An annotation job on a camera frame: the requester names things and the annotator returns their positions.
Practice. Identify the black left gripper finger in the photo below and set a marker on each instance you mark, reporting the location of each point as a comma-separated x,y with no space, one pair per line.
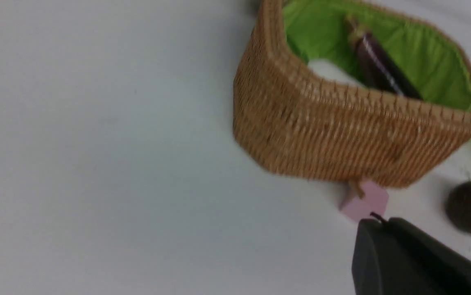
394,257

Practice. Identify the woven wicker basket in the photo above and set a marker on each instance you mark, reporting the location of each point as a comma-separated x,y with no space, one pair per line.
294,123

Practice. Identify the purple toy eggplant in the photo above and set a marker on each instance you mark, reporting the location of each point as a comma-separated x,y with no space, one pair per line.
379,70

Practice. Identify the pink foam cube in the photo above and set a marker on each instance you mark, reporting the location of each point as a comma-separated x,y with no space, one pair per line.
364,197

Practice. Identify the white toy radish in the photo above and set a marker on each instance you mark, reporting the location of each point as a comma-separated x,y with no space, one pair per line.
329,71

